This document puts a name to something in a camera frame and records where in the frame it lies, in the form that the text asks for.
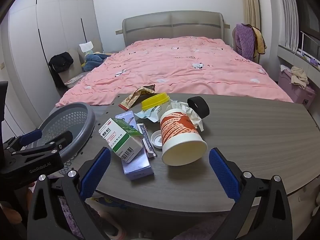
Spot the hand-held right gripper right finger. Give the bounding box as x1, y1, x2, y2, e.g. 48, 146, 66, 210
209, 147, 293, 240

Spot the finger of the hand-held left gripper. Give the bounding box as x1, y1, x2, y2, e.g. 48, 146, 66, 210
2, 129, 43, 153
12, 130, 73, 157

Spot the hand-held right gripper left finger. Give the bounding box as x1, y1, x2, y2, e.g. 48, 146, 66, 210
27, 147, 112, 240

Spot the grey perforated plastic basket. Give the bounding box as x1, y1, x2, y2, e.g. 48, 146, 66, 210
38, 102, 96, 164

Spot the lined paper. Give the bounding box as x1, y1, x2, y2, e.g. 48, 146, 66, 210
170, 100, 205, 132

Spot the green and white medicine box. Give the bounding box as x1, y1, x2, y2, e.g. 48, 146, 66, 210
99, 118, 143, 163

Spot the purple cardboard box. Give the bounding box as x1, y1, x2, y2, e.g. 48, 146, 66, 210
122, 137, 154, 181

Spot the purple rug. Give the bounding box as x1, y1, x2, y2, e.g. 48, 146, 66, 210
57, 195, 85, 240

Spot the pink slipper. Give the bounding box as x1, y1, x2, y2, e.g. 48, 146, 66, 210
95, 210, 127, 239

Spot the magazine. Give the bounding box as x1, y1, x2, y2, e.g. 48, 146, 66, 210
64, 76, 83, 85

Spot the orange printed paper cup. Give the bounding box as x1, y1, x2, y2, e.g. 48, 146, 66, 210
160, 108, 208, 167

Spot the white bottle cap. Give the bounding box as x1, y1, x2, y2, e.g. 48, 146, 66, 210
151, 130, 163, 148

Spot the beige armchair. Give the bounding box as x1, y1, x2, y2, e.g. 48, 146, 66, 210
54, 39, 104, 89

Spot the black bag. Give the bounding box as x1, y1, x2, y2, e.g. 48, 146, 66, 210
48, 52, 74, 73

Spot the white plastic packet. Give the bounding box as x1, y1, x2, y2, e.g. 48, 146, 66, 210
134, 104, 165, 123

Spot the beige snack wrapper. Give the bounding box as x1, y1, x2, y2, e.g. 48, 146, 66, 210
119, 84, 156, 110

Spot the blue clothing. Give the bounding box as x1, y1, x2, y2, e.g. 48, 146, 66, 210
81, 52, 108, 72

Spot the yellow plastic lid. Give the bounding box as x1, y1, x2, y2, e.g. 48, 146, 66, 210
141, 92, 170, 111

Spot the pink storage box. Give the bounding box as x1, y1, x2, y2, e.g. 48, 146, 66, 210
277, 69, 317, 105

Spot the bed with pink blanket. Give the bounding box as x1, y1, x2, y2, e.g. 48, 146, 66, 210
55, 36, 294, 107

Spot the white wardrobe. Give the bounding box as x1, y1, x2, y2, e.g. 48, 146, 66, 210
0, 0, 103, 130

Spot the beige crumpled cloth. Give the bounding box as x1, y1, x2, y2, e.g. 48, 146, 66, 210
290, 66, 310, 89

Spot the purple fuzzy cloth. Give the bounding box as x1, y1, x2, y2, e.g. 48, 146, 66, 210
235, 24, 258, 61

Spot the yellow cloth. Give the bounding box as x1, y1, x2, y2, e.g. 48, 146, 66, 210
251, 26, 267, 55

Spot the white sheer curtain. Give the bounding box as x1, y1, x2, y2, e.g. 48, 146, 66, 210
275, 0, 300, 53

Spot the beige curtain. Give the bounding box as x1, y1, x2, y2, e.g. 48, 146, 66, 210
240, 0, 262, 28

